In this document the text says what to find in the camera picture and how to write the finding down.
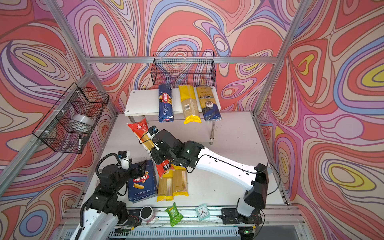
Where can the black wire basket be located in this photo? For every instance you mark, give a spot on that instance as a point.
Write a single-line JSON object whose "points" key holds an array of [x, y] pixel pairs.
{"points": [[176, 68], [61, 133]]}

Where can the black wire basket left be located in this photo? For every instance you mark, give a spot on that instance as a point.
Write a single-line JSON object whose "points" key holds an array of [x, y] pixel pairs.
{"points": [[61, 133]]}

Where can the black wire basket back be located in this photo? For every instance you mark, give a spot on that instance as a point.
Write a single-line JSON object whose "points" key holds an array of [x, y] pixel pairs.
{"points": [[176, 68]]}

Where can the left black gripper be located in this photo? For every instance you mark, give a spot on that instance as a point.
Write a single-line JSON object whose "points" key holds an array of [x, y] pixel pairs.
{"points": [[140, 172]]}

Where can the blue Barilla rigatoni box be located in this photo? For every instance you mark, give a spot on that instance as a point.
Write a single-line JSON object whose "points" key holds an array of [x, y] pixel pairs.
{"points": [[145, 185]]}

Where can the dark blue yellow spaghetti bag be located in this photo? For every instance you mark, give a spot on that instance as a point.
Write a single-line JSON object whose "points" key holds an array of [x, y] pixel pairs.
{"points": [[208, 104]]}

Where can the black marker pen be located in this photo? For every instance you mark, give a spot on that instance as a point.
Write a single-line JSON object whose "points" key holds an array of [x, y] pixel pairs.
{"points": [[80, 144]]}

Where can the yellow barcode spaghetti bag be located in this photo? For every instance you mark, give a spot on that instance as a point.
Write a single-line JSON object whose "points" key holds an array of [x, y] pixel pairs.
{"points": [[189, 104]]}

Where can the green snack pouch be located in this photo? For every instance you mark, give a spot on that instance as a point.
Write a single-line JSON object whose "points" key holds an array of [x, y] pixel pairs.
{"points": [[174, 215]]}

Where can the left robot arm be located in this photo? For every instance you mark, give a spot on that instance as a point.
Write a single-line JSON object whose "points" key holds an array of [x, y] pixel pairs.
{"points": [[103, 211]]}

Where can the long yellow Pastatime bag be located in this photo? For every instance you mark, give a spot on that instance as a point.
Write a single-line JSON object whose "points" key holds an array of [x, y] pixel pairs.
{"points": [[180, 181]]}

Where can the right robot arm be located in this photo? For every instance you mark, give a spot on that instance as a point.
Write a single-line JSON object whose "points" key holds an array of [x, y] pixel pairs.
{"points": [[253, 179]]}

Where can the short yellow Pastatime bag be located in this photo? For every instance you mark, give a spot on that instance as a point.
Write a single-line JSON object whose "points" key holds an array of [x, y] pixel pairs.
{"points": [[165, 188]]}

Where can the white two-tier shelf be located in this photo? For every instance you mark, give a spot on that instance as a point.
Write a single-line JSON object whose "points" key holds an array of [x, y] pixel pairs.
{"points": [[146, 103]]}

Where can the teal alarm clock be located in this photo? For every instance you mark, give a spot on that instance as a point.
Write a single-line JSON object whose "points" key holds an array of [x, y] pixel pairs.
{"points": [[203, 212]]}

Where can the blue Barilla spaghetti box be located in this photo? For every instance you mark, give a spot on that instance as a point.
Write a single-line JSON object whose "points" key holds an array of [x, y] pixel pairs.
{"points": [[165, 104]]}

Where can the silver tape roll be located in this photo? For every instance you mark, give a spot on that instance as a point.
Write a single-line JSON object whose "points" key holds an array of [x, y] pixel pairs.
{"points": [[83, 119]]}

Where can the red spaghetti bag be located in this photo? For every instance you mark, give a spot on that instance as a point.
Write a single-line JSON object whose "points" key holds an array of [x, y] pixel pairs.
{"points": [[145, 135]]}

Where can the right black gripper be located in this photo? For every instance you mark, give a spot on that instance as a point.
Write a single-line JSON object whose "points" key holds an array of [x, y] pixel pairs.
{"points": [[154, 153]]}

